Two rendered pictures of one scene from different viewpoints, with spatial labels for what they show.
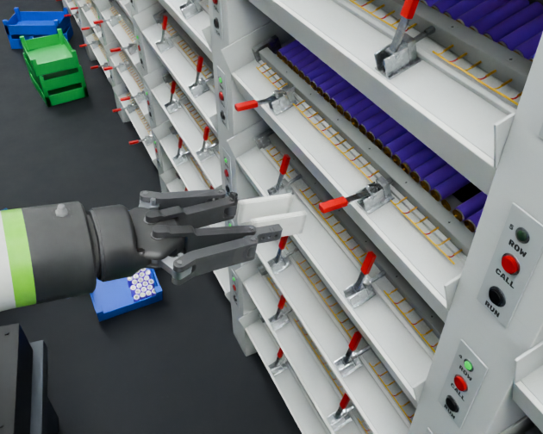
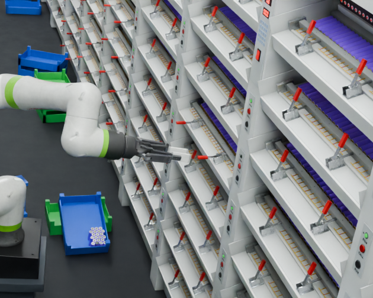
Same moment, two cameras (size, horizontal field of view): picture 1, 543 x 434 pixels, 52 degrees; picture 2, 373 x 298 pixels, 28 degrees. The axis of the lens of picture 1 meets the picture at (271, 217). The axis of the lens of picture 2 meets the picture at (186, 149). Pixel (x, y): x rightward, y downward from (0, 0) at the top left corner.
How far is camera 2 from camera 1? 187 cm
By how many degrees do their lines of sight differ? 15
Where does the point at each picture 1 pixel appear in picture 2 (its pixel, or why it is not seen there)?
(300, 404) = not seen: outside the picture
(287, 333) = (182, 255)
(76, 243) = (120, 141)
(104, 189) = (78, 183)
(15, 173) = (16, 162)
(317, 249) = (200, 190)
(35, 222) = (111, 132)
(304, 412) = not seen: outside the picture
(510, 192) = (240, 145)
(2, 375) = (32, 236)
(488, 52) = not seen: hidden behind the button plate
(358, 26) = (221, 97)
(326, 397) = (194, 282)
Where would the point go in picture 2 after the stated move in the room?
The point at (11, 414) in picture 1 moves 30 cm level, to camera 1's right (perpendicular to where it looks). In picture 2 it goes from (37, 251) to (114, 266)
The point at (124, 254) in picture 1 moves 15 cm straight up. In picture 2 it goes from (132, 148) to (136, 106)
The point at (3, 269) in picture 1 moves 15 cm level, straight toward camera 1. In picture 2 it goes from (101, 142) to (119, 164)
